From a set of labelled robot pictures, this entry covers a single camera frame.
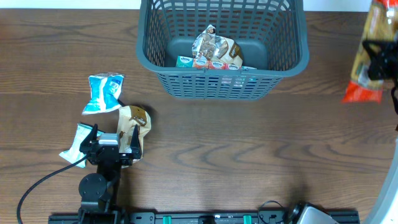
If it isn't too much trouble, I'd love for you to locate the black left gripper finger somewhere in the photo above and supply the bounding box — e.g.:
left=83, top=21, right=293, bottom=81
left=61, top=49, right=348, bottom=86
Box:
left=80, top=124, right=98, bottom=152
left=130, top=124, right=142, bottom=159

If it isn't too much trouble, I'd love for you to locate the orange pasta packet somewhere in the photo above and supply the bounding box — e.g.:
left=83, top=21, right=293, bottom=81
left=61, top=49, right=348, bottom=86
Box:
left=342, top=0, right=397, bottom=103

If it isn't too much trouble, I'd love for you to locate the tan brown snack bag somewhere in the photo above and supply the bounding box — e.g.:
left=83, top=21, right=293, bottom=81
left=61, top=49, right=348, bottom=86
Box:
left=116, top=106, right=152, bottom=163

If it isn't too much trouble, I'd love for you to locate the colourful tissue multipack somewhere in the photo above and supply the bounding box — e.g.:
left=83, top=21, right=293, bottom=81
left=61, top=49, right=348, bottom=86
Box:
left=176, top=56, right=256, bottom=87

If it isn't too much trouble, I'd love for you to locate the beige brown cookie bag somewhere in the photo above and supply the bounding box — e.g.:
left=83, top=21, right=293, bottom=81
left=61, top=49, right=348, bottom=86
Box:
left=192, top=24, right=244, bottom=67

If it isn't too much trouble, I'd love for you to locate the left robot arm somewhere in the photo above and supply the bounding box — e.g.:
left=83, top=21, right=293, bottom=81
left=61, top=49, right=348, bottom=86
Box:
left=78, top=125, right=142, bottom=224

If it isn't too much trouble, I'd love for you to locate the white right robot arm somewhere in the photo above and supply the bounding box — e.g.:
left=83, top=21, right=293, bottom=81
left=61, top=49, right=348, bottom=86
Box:
left=283, top=40, right=397, bottom=224

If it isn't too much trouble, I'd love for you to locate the teal white snack packet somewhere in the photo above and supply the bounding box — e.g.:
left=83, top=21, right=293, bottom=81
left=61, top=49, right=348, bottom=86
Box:
left=59, top=123, right=93, bottom=164

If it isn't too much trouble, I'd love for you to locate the blue white snack bag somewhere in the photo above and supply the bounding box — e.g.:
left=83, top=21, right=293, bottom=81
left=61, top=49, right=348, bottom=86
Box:
left=82, top=72, right=124, bottom=115

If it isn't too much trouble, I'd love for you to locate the grey plastic basket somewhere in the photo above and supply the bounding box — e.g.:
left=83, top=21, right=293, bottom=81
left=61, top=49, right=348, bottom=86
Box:
left=136, top=0, right=310, bottom=100

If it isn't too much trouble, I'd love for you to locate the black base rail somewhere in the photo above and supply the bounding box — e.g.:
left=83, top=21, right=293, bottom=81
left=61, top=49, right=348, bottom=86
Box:
left=48, top=210, right=361, bottom=224

